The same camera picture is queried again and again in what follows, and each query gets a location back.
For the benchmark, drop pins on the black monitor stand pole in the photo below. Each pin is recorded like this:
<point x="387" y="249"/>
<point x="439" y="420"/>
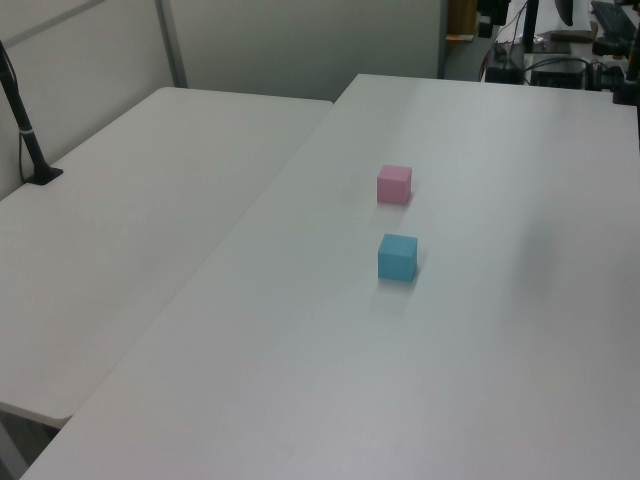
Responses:
<point x="529" y="25"/>

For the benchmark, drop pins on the pink foam cube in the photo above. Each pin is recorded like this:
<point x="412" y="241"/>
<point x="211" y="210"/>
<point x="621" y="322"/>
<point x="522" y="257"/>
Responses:
<point x="392" y="187"/>

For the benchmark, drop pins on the white side table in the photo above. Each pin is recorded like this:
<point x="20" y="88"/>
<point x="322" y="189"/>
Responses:
<point x="125" y="225"/>

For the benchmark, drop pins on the small black box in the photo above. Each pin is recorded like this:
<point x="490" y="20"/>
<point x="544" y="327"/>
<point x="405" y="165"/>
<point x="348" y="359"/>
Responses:
<point x="502" y="74"/>

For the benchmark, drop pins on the dark partition end post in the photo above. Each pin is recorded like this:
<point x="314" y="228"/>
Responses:
<point x="442" y="40"/>

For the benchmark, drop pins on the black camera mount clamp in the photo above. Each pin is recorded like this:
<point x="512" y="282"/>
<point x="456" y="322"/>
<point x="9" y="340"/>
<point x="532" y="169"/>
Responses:
<point x="625" y="92"/>

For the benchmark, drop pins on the black camera pole with base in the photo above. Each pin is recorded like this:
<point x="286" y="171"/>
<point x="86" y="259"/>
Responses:
<point x="33" y="150"/>

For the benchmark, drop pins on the black keyboard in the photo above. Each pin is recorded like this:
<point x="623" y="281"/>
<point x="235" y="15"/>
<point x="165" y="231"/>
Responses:
<point x="617" y="17"/>

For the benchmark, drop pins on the blue foam cube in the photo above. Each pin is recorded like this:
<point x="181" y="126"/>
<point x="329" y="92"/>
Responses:
<point x="397" y="260"/>

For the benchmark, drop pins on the black electronics box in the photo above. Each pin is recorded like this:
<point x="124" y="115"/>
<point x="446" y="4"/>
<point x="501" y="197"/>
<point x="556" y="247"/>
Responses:
<point x="557" y="75"/>

